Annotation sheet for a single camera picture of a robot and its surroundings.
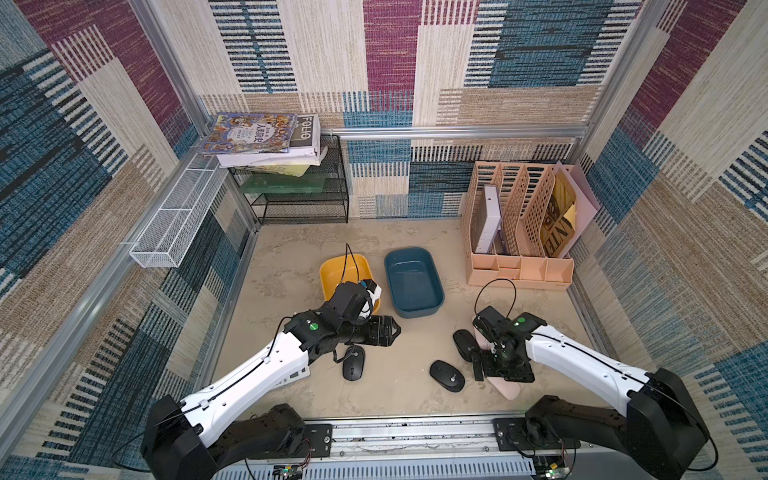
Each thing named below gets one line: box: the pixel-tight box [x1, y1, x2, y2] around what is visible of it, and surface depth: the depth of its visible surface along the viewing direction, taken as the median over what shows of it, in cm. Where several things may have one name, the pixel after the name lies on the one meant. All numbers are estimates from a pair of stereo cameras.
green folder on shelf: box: [240, 173, 328, 194], surface depth 97 cm
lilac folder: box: [555, 160, 600, 258], surface depth 88 cm
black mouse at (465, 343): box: [453, 329, 480, 362], surface depth 89 cm
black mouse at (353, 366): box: [342, 345, 365, 382], surface depth 85 cm
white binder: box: [475, 184, 502, 253], surface depth 98 cm
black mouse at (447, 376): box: [430, 360, 465, 393], surface depth 83 cm
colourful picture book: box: [200, 112, 298, 154], surface depth 83 cm
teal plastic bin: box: [384, 247, 445, 319], surface depth 104 cm
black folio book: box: [290, 113, 321, 156], surface depth 86 cm
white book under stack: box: [215, 146, 329, 167], surface depth 82 cm
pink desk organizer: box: [463, 161, 574, 290], surface depth 102 cm
